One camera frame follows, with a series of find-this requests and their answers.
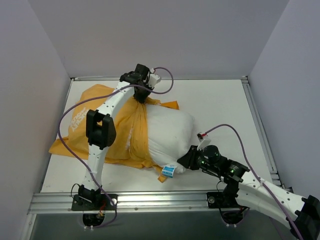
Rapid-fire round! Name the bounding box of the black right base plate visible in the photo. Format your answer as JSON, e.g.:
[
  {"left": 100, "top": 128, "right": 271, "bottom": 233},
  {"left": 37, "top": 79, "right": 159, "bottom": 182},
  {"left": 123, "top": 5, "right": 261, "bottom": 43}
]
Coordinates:
[{"left": 206, "top": 191, "right": 224, "bottom": 209}]

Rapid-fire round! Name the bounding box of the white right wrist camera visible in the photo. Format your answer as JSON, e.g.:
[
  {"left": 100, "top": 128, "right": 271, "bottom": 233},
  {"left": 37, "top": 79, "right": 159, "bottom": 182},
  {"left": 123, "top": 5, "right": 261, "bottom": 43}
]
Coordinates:
[{"left": 197, "top": 132, "right": 211, "bottom": 151}]

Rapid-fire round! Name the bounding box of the aluminium right side rail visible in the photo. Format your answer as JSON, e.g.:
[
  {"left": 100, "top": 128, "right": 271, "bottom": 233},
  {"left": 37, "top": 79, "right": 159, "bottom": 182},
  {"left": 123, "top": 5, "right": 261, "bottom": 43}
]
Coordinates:
[{"left": 241, "top": 76, "right": 284, "bottom": 188}]

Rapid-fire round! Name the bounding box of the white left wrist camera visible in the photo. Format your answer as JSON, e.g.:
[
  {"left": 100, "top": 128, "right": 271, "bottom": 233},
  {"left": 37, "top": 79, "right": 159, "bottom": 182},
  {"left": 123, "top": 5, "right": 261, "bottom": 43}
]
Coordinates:
[{"left": 147, "top": 68, "right": 162, "bottom": 90}]

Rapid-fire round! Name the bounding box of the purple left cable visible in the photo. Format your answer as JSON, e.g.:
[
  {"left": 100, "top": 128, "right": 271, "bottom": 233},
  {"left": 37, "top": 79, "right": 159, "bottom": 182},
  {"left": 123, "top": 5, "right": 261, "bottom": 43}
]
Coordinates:
[{"left": 57, "top": 66, "right": 174, "bottom": 229}]

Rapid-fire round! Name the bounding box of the purple cable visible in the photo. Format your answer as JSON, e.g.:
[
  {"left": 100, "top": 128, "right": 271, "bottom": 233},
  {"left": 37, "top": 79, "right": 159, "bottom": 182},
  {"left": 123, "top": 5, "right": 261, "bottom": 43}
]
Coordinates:
[
  {"left": 57, "top": 66, "right": 174, "bottom": 229},
  {"left": 204, "top": 124, "right": 305, "bottom": 240}
]

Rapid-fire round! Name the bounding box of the white pillow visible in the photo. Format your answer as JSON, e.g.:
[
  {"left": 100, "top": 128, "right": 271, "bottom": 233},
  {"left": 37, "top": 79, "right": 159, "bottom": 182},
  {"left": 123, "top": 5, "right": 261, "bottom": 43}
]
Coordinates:
[{"left": 146, "top": 104, "right": 195, "bottom": 174}]

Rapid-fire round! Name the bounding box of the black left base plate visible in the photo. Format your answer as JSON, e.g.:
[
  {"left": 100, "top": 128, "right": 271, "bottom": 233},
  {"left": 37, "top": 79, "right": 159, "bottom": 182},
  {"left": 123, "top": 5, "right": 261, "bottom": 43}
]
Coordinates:
[{"left": 71, "top": 194, "right": 118, "bottom": 211}]

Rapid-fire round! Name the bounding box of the orange Mickey Mouse pillowcase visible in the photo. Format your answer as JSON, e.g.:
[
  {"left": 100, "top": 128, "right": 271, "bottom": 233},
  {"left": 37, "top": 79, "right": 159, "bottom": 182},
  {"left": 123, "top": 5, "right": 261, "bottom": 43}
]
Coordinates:
[{"left": 48, "top": 84, "right": 181, "bottom": 185}]

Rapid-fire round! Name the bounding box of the aluminium front rail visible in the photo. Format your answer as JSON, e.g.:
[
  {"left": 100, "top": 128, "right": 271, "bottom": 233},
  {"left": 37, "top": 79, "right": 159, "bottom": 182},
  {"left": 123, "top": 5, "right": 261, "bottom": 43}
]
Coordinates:
[{"left": 27, "top": 191, "right": 283, "bottom": 213}]

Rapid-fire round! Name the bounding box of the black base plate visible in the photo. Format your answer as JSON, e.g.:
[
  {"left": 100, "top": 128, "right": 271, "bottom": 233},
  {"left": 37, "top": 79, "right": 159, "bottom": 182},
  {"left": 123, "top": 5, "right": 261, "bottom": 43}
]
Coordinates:
[
  {"left": 206, "top": 191, "right": 224, "bottom": 209},
  {"left": 71, "top": 194, "right": 118, "bottom": 211}
]

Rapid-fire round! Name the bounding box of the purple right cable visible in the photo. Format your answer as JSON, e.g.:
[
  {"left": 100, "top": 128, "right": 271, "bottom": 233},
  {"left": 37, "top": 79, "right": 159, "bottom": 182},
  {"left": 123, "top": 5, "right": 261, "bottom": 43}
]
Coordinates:
[{"left": 204, "top": 124, "right": 305, "bottom": 240}]

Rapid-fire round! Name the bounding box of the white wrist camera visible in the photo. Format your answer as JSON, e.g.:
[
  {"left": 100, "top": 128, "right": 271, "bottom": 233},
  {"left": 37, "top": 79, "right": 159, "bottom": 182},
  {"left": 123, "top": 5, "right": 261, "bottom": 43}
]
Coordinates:
[
  {"left": 147, "top": 68, "right": 162, "bottom": 90},
  {"left": 197, "top": 132, "right": 211, "bottom": 151}
]

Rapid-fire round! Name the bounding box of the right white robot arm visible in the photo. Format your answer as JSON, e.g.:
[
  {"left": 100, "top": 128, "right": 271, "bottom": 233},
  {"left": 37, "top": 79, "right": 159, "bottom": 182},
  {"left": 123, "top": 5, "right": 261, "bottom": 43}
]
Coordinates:
[{"left": 177, "top": 145, "right": 320, "bottom": 240}]

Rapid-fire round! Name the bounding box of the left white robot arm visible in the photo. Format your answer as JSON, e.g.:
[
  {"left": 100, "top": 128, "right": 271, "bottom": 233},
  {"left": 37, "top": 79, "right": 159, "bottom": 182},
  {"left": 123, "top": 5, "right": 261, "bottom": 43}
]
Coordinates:
[{"left": 77, "top": 64, "right": 161, "bottom": 210}]

